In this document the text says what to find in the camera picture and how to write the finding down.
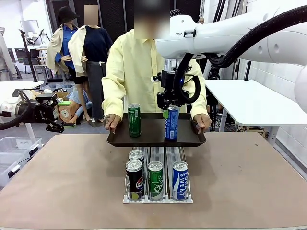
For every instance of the mannequin in grey hoodie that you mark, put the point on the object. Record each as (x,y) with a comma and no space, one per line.
(4,55)

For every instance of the mannequin in yellow hoodie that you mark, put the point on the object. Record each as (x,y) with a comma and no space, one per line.
(175,13)

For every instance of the white can dispenser rack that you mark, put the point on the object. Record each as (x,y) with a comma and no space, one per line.
(157,153)

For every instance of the white side table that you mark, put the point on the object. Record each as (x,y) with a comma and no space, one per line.
(14,87)
(251,105)

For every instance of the crouching figure in denim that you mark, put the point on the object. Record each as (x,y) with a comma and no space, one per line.
(80,103)

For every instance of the black tripod stand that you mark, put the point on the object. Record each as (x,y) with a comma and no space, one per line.
(26,50)

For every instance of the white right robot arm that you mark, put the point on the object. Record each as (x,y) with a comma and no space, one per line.
(216,36)

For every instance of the person's right hand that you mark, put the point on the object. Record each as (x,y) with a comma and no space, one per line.
(112,123)

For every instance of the mannequin with black hat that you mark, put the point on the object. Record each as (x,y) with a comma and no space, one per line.
(67,36)

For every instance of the clear storage bin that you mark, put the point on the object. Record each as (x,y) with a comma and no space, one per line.
(21,143)
(7,167)

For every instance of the clear floor bins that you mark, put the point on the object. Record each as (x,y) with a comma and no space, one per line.
(57,87)

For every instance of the blue Pocari Sweat can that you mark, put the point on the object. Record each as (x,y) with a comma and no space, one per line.
(171,127)
(180,179)

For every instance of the black camera tripod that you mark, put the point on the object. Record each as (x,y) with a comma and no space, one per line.
(213,73)

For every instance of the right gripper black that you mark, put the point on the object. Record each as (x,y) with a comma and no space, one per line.
(171,81)

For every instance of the green Chilsung cider can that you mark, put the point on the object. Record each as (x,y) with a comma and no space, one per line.
(155,179)
(134,122)

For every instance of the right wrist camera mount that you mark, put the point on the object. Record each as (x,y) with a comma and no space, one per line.
(157,78)

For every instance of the person's right forearm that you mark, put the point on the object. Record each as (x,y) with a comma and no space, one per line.
(112,103)

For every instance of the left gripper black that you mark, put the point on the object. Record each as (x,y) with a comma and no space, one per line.
(45,110)

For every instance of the black light stand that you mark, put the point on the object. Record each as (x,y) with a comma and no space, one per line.
(247,72)

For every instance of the black Pepsi can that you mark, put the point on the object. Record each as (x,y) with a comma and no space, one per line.
(134,179)
(136,154)

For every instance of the person in yellow shirt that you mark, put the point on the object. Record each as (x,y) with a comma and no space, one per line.
(136,72)

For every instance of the person's left hand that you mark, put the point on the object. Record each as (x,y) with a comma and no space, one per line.
(202,123)

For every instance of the person's left forearm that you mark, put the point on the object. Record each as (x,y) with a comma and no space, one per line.
(199,106)

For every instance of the mannequin with navy top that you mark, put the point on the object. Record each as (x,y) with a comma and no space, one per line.
(93,43)

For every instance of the brown cardboard box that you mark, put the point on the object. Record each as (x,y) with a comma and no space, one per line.
(63,95)

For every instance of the black serving tray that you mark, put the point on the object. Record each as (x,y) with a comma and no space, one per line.
(153,134)

